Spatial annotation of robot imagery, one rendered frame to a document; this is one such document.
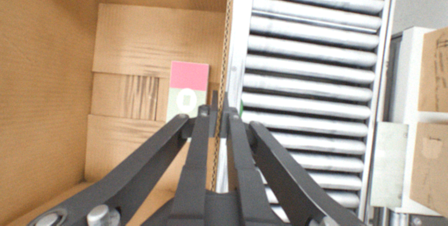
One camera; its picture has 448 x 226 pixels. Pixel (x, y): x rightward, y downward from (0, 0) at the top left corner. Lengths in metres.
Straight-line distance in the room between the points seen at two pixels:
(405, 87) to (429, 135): 0.17
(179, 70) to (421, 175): 0.86
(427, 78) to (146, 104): 0.90
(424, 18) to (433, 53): 1.50
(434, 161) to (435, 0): 1.85
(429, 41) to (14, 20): 1.05
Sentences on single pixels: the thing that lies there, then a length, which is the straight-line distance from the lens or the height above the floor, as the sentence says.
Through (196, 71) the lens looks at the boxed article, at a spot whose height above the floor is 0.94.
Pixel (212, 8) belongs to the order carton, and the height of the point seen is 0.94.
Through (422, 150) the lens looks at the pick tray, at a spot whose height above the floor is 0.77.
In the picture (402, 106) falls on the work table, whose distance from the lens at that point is 0.86.
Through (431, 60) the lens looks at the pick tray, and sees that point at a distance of 0.89.
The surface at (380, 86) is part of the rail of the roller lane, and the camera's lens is 0.79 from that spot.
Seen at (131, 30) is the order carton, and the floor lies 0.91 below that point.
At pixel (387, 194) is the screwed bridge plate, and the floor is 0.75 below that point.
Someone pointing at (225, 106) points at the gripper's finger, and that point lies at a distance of 0.16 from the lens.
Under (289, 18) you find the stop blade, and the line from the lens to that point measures 0.63.
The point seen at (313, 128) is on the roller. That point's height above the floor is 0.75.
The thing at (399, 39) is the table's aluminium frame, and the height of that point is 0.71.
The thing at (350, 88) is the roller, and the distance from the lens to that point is 0.70.
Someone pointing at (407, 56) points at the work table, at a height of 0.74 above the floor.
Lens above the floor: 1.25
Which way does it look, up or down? 85 degrees down
